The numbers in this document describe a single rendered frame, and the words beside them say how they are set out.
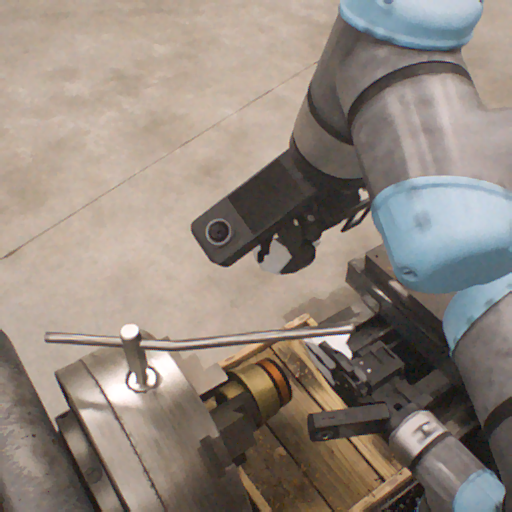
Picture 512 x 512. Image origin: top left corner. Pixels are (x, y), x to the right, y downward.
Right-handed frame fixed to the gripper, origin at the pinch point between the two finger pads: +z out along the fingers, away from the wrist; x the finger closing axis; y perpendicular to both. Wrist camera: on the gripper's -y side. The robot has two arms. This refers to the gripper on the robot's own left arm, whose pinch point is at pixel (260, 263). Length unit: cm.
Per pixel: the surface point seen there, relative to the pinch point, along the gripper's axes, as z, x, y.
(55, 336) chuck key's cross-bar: 9.5, 5.7, -21.2
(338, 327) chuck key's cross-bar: -2.7, -10.3, 2.1
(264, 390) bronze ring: 24.2, -9.5, 0.8
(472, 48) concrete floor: 196, 128, 302
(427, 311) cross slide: 39, -11, 41
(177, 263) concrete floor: 173, 69, 45
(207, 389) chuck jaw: 26.6, -5.1, -5.4
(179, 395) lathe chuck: 12.3, -6.2, -11.9
